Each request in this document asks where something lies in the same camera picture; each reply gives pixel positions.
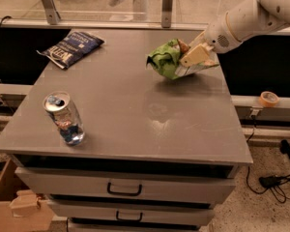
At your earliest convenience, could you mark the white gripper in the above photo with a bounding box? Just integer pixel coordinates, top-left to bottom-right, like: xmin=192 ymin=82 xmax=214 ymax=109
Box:
xmin=180 ymin=14 xmax=240 ymax=67

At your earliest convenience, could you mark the green rice chip bag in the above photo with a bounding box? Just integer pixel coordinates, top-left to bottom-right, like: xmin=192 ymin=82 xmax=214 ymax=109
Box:
xmin=146 ymin=39 xmax=218 ymax=80

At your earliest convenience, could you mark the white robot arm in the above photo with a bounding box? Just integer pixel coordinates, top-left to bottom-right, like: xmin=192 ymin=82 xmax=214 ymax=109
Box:
xmin=180 ymin=0 xmax=290 ymax=67

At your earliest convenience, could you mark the blue chip bag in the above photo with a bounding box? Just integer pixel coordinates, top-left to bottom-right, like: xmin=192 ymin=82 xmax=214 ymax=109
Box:
xmin=37 ymin=32 xmax=104 ymax=70

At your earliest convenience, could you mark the roll of masking tape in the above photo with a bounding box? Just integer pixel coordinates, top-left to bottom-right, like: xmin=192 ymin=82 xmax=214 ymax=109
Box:
xmin=259 ymin=91 xmax=279 ymax=107

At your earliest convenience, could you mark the grey drawer cabinet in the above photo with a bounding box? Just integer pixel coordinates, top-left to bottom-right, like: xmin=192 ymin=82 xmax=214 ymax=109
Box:
xmin=0 ymin=29 xmax=252 ymax=232

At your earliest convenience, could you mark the top grey drawer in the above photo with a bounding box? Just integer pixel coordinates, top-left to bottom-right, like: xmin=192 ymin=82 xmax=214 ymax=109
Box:
xmin=15 ymin=167 xmax=235 ymax=205

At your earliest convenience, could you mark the grey drawer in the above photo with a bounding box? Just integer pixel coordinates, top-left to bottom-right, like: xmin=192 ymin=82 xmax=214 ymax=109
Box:
xmin=15 ymin=167 xmax=235 ymax=205
xmin=48 ymin=200 xmax=215 ymax=226

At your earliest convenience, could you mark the silver energy drink can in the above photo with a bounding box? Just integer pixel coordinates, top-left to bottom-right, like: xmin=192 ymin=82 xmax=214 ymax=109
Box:
xmin=43 ymin=91 xmax=85 ymax=145

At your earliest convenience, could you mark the cardboard box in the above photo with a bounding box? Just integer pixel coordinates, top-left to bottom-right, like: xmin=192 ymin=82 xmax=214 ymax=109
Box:
xmin=0 ymin=160 xmax=54 ymax=232

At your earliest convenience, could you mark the middle metal bracket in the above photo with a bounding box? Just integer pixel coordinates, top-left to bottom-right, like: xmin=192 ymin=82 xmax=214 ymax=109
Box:
xmin=161 ymin=0 xmax=173 ymax=28

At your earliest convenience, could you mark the metal bracket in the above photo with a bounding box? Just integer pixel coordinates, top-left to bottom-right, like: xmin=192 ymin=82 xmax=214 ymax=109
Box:
xmin=42 ymin=0 xmax=61 ymax=25
xmin=161 ymin=0 xmax=173 ymax=28

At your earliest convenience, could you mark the left metal bracket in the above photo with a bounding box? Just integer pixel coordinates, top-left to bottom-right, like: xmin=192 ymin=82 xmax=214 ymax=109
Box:
xmin=42 ymin=0 xmax=61 ymax=25

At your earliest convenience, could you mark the black top drawer handle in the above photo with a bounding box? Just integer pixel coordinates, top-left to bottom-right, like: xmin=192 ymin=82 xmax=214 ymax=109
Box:
xmin=106 ymin=183 xmax=142 ymax=196

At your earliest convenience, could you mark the black drawer handle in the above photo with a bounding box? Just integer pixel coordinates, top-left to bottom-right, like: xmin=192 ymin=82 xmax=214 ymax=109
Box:
xmin=115 ymin=211 xmax=143 ymax=222
xmin=106 ymin=183 xmax=142 ymax=196

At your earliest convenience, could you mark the black power adapter with cable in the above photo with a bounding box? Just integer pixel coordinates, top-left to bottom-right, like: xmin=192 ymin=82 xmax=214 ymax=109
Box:
xmin=246 ymin=168 xmax=290 ymax=204

